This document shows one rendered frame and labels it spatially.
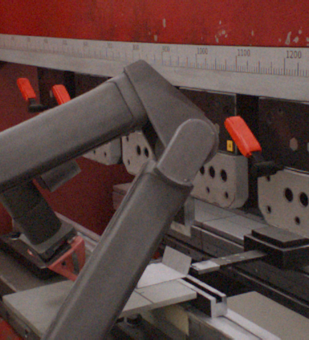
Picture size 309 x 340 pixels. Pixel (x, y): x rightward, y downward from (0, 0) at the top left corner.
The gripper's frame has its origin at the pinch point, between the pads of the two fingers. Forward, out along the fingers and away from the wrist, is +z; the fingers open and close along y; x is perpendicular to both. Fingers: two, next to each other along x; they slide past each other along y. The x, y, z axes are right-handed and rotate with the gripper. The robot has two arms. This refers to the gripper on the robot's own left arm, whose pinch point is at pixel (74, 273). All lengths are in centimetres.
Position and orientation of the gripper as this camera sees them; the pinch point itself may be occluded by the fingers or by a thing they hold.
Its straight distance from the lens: 129.4
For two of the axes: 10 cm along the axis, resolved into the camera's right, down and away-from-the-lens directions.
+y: -4.8, -1.7, 8.6
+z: 4.7, 7.8, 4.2
